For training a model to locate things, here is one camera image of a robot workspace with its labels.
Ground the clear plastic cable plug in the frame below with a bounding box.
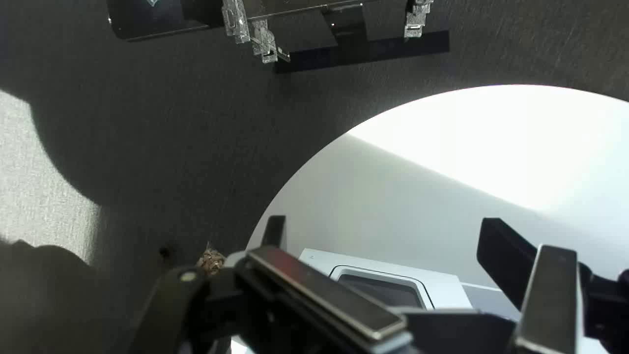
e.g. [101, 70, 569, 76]
[221, 0, 254, 45]
[250, 17, 292, 66]
[404, 0, 435, 39]

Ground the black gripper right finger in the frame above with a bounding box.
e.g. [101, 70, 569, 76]
[477, 216, 629, 354]

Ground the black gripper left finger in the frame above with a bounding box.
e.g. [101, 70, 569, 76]
[131, 214, 419, 354]

